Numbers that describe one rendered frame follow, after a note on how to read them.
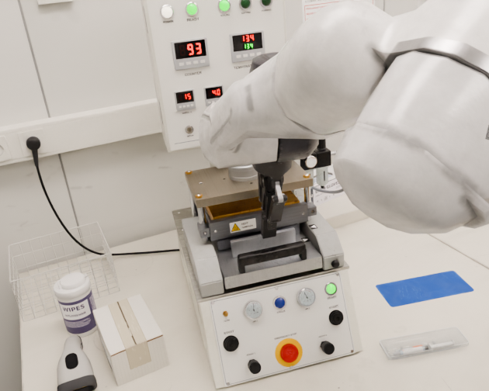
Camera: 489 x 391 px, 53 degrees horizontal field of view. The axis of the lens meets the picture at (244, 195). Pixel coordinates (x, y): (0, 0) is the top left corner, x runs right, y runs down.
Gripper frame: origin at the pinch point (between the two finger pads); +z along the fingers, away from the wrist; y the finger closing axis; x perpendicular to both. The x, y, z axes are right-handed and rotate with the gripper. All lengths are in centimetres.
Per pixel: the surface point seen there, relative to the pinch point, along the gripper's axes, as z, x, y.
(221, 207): 4.7, -7.7, -11.9
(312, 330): 20.1, 6.0, 15.1
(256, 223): 5.1, -1.1, -5.5
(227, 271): 8.6, -10.1, 3.5
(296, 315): 17.3, 3.2, 12.3
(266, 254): 4.6, -1.6, 4.0
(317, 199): 41, 31, -43
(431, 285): 32, 44, 4
